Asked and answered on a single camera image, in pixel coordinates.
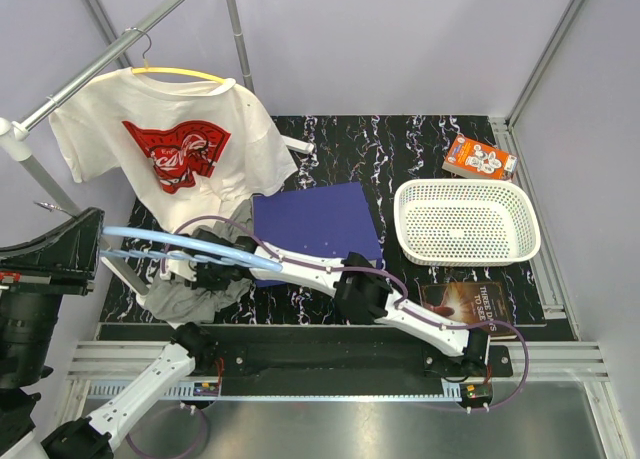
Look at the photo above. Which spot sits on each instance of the metal clothes rack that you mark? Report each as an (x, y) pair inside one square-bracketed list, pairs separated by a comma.
[(14, 134)]

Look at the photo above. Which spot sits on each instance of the white plastic basket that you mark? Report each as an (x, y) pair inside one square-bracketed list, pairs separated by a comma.
[(465, 223)]

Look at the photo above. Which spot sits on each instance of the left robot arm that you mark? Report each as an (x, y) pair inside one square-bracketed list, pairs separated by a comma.
[(28, 323)]

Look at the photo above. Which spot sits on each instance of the yellow plastic hanger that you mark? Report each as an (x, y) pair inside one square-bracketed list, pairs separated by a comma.
[(148, 69)]

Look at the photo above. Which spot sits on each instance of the blue ring binder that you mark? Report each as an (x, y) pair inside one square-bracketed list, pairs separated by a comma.
[(320, 225)]

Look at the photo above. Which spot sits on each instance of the dark brown book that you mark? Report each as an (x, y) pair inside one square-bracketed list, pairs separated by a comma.
[(467, 302)]

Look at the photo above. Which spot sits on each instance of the light blue plastic hanger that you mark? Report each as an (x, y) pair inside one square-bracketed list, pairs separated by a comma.
[(186, 249)]

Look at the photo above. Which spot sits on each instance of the white t shirt red print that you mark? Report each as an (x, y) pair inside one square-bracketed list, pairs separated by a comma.
[(187, 149)]

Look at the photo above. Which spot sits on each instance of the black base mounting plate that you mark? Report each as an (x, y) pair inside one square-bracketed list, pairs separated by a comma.
[(338, 362)]

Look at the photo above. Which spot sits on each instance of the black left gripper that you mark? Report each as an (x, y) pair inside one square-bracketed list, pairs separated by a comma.
[(75, 245)]

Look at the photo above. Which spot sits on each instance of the grey t shirt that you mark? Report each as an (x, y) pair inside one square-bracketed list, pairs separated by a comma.
[(181, 292)]

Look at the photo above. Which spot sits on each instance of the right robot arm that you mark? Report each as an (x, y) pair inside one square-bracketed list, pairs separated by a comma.
[(364, 294)]

